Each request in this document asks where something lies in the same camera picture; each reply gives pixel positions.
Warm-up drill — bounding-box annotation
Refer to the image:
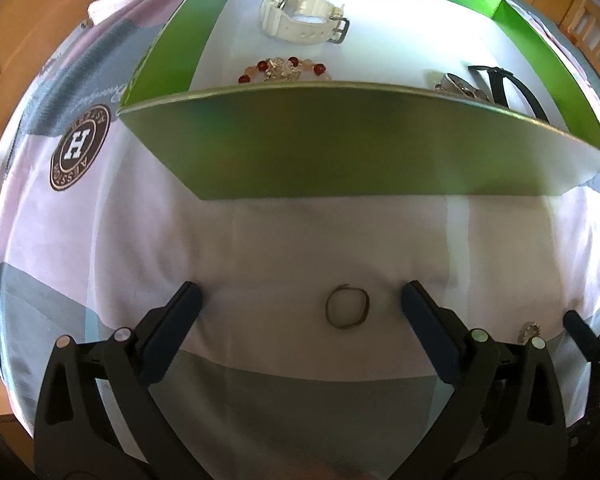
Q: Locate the sparkly rhinestone hoop earring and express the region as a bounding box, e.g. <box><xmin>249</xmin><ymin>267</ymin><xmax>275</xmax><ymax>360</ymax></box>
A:
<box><xmin>517</xmin><ymin>322</ymin><xmax>541</xmax><ymax>344</ymax></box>

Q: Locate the white wrist watch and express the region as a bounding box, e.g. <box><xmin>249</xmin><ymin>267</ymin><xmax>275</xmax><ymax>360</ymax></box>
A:
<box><xmin>259</xmin><ymin>0</ymin><xmax>350</xmax><ymax>46</ymax></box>

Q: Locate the black watch strap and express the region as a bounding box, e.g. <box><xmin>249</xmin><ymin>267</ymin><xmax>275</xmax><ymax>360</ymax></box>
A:
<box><xmin>467</xmin><ymin>64</ymin><xmax>552</xmax><ymax>124</ymax></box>

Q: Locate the red orange bead bracelet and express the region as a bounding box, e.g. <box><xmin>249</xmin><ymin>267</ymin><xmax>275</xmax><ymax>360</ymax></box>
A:
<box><xmin>237</xmin><ymin>56</ymin><xmax>333</xmax><ymax>85</ymax></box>

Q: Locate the gold flower brooch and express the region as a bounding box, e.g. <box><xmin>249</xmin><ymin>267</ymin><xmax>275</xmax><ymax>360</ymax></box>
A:
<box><xmin>263</xmin><ymin>58</ymin><xmax>302</xmax><ymax>82</ymax></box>

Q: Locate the green cardboard box tray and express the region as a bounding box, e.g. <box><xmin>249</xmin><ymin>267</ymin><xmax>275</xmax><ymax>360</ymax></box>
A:
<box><xmin>118</xmin><ymin>0</ymin><xmax>600</xmax><ymax>200</ymax></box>

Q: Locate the thin dark ring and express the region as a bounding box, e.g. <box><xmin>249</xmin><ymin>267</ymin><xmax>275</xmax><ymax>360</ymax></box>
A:
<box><xmin>324</xmin><ymin>284</ymin><xmax>371</xmax><ymax>331</ymax></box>

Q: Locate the wooden bed headboard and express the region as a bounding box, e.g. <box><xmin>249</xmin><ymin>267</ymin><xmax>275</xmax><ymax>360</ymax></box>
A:
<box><xmin>0</xmin><ymin>0</ymin><xmax>117</xmax><ymax>191</ymax></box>

